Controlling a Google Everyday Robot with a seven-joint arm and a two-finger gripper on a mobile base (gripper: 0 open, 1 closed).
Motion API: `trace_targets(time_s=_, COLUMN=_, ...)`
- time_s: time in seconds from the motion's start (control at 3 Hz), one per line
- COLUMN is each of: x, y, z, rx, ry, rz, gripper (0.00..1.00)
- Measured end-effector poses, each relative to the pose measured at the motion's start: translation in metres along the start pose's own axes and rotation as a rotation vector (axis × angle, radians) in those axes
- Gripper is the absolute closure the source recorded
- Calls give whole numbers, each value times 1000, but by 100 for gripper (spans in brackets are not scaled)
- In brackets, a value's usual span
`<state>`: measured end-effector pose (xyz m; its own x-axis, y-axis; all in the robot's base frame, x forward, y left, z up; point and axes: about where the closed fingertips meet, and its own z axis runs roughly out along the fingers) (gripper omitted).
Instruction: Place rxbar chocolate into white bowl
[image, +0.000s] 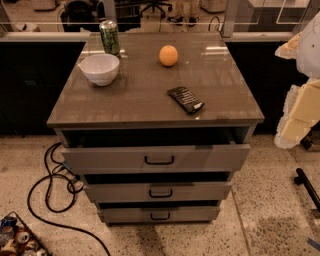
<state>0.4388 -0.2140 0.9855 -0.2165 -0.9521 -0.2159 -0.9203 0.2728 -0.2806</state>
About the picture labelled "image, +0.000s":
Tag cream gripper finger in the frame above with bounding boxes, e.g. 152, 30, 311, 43
274, 79, 320, 149
275, 32, 301, 59

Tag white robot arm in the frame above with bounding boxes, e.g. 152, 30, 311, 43
274, 13, 320, 149

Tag white bowl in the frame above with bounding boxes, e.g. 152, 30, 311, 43
79, 53, 120, 86

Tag black floor bar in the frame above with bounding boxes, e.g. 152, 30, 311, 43
294, 168, 320, 212

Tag person's feet in shoes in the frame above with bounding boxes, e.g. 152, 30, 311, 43
167, 16, 199, 27

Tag top grey drawer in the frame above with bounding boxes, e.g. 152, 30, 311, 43
62, 144, 250, 174

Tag grey drawer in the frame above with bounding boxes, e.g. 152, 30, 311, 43
97, 206, 220, 225
62, 144, 250, 174
84, 182, 232, 203

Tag orange fruit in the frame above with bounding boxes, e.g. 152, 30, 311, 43
159, 45, 178, 67

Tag black office chair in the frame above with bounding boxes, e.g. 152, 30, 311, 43
140, 0, 173, 19

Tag bottom grey drawer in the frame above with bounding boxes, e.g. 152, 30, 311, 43
97, 206, 220, 225

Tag middle grey drawer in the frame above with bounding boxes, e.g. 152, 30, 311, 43
84, 182, 232, 203

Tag grey drawer cabinet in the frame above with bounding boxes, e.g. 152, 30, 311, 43
48, 33, 264, 210

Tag green drink can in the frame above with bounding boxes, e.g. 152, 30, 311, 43
99, 20, 120, 55

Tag tray of cans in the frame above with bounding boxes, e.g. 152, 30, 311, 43
0, 211, 52, 256

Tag black floor cable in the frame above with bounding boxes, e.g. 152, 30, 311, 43
27, 141, 112, 256

